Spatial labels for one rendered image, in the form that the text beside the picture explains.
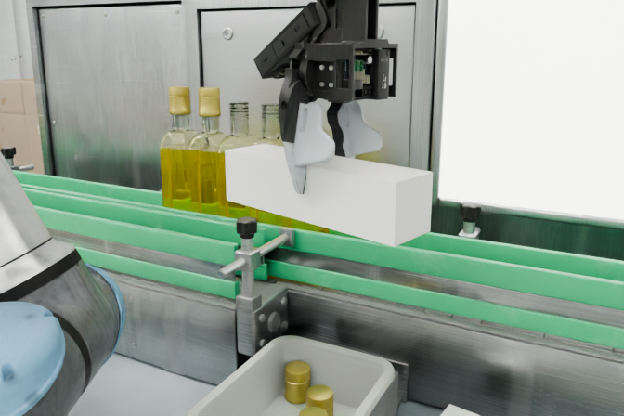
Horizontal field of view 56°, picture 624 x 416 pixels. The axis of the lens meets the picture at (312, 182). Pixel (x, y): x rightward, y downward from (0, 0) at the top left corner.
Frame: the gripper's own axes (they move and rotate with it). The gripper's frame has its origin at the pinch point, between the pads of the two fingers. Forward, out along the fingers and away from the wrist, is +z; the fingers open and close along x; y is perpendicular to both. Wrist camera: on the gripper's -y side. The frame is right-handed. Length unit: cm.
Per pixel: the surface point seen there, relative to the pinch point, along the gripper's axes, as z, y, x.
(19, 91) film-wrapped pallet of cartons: 25, -456, 140
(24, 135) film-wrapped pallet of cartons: 61, -455, 140
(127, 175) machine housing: 15, -73, 18
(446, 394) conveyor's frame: 31.4, 7.1, 17.4
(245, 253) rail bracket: 12.5, -13.6, 1.0
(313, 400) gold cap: 28.1, -1.4, 0.7
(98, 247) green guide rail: 17.7, -43.1, -4.2
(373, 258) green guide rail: 15.0, -4.4, 16.0
